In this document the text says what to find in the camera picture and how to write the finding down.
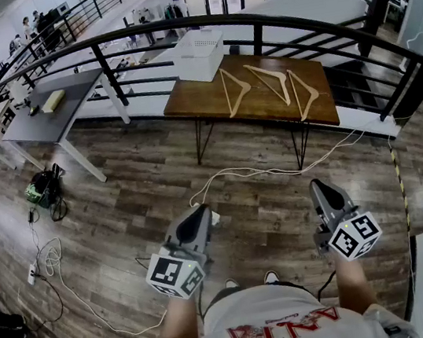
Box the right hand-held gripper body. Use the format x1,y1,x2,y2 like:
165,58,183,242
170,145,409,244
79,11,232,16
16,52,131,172
310,202,387,266

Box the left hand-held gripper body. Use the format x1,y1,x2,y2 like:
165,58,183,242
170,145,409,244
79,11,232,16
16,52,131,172
141,238,221,304

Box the wooden hanger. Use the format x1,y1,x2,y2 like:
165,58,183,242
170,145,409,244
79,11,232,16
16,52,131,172
285,63,334,123
218,64,257,119
242,58,292,112

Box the white perforated plastic basket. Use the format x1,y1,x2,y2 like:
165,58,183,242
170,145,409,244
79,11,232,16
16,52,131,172
167,25,230,88

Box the person's left forearm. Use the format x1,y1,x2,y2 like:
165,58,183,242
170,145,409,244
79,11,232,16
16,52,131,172
151,292,205,338

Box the person's right forearm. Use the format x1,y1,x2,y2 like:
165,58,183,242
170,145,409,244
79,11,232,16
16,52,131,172
331,254,381,320

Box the yellow black striped strip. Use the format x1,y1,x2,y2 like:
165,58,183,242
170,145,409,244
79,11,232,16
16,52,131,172
386,134,415,239

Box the person's right shoe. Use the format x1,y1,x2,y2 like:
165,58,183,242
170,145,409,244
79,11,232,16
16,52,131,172
262,269,281,286

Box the person's white t-shirt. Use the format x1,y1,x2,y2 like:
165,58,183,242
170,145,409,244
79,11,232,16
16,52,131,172
123,260,422,338

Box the brown wooden table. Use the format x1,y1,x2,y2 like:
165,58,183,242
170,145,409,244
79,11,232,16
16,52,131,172
156,39,348,190

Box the white power strip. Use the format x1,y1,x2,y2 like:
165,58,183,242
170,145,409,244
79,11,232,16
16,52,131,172
24,262,40,286

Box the green floor device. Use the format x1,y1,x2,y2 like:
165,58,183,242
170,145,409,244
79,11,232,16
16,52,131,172
21,162,69,212

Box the grey table with white legs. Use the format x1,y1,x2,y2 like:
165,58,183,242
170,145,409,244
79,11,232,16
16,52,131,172
0,63,142,197

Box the beige rectangular block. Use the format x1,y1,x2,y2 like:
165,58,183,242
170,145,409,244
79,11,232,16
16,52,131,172
38,88,69,116

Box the black curved railing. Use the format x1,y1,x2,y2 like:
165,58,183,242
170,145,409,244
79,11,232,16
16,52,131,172
0,0,423,185

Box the distant black balcony railing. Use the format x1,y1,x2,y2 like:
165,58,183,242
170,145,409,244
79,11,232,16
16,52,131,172
0,0,164,94

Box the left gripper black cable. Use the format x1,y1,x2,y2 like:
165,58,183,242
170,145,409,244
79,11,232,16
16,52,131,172
191,285,209,323

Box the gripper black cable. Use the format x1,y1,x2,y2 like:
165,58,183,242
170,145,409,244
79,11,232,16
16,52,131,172
313,270,341,303
191,285,209,323

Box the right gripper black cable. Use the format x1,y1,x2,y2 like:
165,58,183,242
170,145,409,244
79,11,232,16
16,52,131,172
313,270,341,303

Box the long white cable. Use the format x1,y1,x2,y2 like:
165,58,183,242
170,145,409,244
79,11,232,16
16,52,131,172
182,127,373,208

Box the coiled white floor cable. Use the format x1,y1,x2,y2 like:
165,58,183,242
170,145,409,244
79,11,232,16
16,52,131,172
28,221,171,338

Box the bundle of black cables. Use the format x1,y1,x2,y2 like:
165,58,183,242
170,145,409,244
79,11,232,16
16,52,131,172
24,194,71,226

